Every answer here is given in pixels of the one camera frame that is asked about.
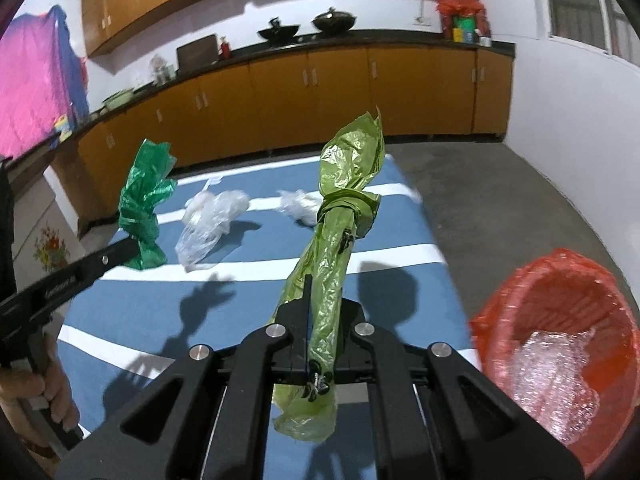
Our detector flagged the red bag with containers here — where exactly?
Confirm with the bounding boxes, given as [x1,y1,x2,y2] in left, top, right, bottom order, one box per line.
[436,0,494,44]

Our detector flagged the small clear plastic bag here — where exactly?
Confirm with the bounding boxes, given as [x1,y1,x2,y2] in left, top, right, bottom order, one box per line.
[277,188,324,226]

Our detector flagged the dark green plastic bag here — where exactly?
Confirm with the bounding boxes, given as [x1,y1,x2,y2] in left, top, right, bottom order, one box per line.
[117,138,179,271]

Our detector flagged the black lidded wok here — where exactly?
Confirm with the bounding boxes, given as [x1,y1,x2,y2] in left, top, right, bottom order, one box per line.
[311,6,359,35]

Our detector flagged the yellow-green plastic bag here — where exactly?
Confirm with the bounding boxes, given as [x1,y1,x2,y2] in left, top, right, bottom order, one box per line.
[272,107,387,444]

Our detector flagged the brown cutting board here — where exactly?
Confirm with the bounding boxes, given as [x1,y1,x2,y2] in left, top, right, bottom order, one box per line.
[176,33,220,74]

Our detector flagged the black wok with handle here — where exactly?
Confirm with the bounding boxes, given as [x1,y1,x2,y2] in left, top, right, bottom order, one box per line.
[257,17,303,42]

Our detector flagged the large clear plastic bag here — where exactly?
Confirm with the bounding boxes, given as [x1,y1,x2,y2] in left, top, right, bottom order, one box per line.
[175,189,251,269]

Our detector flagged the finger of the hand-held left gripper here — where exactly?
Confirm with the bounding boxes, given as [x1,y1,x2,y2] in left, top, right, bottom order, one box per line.
[36,238,142,312]

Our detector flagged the red lined waste bin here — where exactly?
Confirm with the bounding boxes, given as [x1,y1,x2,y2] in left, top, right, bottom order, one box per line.
[468,248,637,479]

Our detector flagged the black kitchen countertop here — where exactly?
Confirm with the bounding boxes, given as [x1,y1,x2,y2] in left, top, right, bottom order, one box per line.
[75,29,517,137]

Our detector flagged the barred window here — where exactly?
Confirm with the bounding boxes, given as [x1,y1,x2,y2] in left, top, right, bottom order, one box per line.
[542,0,640,69]

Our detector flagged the clear bubble wrap sheet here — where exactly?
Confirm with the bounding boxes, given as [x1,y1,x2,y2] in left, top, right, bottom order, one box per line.
[507,327,602,447]

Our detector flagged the clear bottle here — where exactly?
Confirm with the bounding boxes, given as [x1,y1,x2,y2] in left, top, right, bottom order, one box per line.
[150,54,174,85]

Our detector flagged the wooden base cabinets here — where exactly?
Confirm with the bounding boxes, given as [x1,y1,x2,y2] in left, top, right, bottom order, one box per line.
[50,42,516,232]

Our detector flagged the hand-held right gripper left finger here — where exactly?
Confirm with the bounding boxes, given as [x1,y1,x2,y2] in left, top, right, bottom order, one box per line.
[54,274,314,480]

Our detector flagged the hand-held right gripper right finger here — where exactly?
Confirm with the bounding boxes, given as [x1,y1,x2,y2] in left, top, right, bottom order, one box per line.
[334,301,587,480]

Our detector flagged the person's left hand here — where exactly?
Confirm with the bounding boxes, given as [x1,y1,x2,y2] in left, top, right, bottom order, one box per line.
[0,342,82,459]

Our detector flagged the pink hanging cloth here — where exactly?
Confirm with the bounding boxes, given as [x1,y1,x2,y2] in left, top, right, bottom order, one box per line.
[0,5,91,159]

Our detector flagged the blue white striped tablecloth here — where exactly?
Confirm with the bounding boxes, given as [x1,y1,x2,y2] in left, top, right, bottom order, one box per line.
[55,152,477,480]

